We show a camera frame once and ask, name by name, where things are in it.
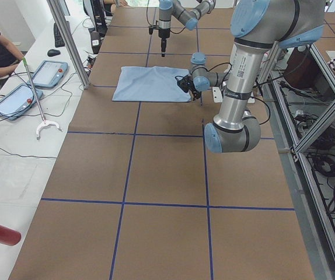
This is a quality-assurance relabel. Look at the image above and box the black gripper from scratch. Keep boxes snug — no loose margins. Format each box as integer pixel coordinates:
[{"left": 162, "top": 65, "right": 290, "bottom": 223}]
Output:
[
  {"left": 148, "top": 20, "right": 171, "bottom": 57},
  {"left": 175, "top": 75, "right": 201, "bottom": 100}
]

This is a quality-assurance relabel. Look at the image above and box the light blue t-shirt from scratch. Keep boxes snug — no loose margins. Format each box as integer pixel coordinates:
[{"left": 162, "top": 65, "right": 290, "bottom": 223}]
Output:
[{"left": 112, "top": 66, "right": 191, "bottom": 103}]

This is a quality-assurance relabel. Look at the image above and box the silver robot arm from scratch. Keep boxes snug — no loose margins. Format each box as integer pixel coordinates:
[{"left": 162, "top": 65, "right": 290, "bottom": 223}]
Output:
[
  {"left": 177, "top": 1, "right": 326, "bottom": 153},
  {"left": 146, "top": 0, "right": 216, "bottom": 57}
]

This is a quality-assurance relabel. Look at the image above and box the black keyboard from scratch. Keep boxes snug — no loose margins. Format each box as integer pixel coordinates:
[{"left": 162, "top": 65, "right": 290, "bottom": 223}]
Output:
[{"left": 53, "top": 23, "right": 65, "bottom": 48}]

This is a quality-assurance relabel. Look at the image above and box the black computer mouse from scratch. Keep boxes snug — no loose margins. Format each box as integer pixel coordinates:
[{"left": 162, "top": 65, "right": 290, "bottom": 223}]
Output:
[{"left": 47, "top": 49, "right": 61, "bottom": 57}]

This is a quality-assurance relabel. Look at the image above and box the far blue teach pendant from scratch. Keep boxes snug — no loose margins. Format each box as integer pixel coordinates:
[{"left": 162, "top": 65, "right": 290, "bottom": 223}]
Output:
[{"left": 32, "top": 60, "right": 68, "bottom": 89}]

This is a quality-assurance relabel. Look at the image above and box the blue teach pendant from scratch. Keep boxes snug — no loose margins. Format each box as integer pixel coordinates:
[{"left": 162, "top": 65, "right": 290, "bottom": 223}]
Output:
[
  {"left": 0, "top": 84, "right": 36, "bottom": 121},
  {"left": 32, "top": 60, "right": 68, "bottom": 89}
]

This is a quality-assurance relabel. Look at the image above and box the reacher grabber stick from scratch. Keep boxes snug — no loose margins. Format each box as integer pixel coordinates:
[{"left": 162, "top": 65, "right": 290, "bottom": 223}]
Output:
[{"left": 22, "top": 57, "right": 62, "bottom": 140}]

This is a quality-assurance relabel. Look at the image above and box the near blue teach pendant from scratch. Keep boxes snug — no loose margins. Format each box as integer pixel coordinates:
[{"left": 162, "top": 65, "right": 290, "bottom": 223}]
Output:
[{"left": 0, "top": 84, "right": 36, "bottom": 121}]

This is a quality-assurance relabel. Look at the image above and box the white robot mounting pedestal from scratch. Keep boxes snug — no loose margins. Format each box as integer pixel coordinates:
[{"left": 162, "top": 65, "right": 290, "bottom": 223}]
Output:
[{"left": 212, "top": 87, "right": 255, "bottom": 103}]

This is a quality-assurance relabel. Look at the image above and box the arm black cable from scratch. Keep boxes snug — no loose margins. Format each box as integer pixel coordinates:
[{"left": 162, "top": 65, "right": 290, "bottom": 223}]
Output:
[{"left": 207, "top": 61, "right": 234, "bottom": 74}]

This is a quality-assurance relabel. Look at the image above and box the aluminium frame post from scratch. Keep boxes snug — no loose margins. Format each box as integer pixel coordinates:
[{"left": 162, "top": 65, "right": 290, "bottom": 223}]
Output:
[{"left": 47, "top": 0, "right": 89, "bottom": 89}]

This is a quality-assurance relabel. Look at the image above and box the aluminium truss frame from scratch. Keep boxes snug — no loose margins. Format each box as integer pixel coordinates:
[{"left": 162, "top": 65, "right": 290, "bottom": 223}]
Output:
[{"left": 267, "top": 38, "right": 335, "bottom": 279}]

